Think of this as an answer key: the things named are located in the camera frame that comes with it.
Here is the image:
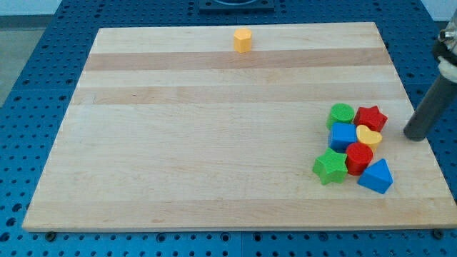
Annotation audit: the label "red star block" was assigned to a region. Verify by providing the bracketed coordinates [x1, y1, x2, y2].
[353, 106, 388, 132]

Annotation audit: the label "blue cube block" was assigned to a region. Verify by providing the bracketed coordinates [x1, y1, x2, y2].
[328, 123, 357, 153]

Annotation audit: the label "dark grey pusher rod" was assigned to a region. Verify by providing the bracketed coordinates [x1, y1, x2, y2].
[403, 74, 456, 141]

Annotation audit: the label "blue triangle block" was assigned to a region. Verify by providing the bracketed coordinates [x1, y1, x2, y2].
[357, 158, 393, 194]

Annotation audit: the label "wooden board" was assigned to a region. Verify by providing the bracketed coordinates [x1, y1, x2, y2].
[22, 22, 456, 233]

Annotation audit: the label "red circle block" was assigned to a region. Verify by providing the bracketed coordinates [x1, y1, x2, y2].
[346, 142, 373, 176]

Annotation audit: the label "yellow heart block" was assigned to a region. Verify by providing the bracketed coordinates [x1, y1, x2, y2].
[356, 125, 383, 153]

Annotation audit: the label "green circle block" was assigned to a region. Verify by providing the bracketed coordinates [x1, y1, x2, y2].
[326, 103, 355, 130]

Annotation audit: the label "yellow hexagon block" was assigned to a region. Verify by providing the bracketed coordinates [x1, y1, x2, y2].
[233, 28, 252, 54]

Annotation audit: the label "green star block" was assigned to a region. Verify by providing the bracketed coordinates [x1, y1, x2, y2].
[312, 148, 348, 185]

